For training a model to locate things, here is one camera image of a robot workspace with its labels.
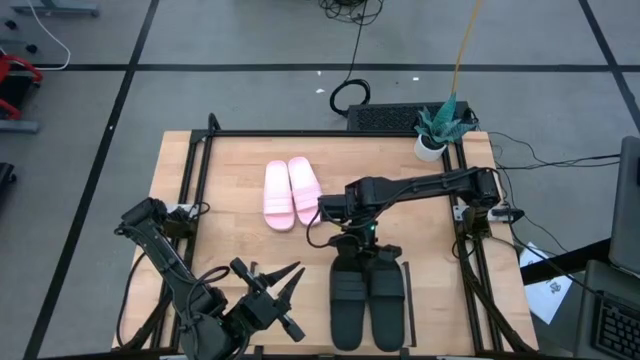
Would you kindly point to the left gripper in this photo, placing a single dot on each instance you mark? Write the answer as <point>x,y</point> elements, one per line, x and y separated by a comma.
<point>260,312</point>

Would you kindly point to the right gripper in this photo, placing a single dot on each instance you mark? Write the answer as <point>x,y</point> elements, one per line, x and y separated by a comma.
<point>367,245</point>

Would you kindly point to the black slide sandal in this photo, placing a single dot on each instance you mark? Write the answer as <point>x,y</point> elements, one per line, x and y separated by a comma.
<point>348,305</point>
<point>386,310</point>

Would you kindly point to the pink slide sandal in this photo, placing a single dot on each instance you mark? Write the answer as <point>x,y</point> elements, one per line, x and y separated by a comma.
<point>279,200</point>
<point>306,190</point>

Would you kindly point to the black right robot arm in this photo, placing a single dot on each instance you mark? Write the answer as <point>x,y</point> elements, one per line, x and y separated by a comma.
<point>425,187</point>

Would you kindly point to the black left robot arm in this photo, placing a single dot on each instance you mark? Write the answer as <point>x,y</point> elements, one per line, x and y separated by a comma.
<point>170,260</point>

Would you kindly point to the wooden shelf with black legs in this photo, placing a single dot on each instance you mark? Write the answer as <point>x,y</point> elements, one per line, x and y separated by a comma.
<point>315,300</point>

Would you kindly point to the snake plant in white pot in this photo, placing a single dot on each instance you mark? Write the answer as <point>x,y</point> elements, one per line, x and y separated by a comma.
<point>430,147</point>

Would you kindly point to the black perforated computer case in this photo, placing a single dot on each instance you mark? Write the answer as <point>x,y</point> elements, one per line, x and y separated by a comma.
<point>380,117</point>

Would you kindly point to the white paper sheet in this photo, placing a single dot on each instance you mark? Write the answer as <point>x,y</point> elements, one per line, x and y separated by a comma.
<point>545,295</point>

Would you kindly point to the grey laptop with keyboard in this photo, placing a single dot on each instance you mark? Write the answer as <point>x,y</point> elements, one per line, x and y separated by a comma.
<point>615,325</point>

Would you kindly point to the grey laptop lid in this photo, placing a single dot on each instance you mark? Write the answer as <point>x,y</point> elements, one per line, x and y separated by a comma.
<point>627,210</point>

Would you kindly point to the silver mounting bracket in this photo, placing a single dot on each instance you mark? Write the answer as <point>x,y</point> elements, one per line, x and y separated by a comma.
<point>460,212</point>

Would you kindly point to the black aluminium table frame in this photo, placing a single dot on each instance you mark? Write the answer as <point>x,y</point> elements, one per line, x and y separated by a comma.
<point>300,133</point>

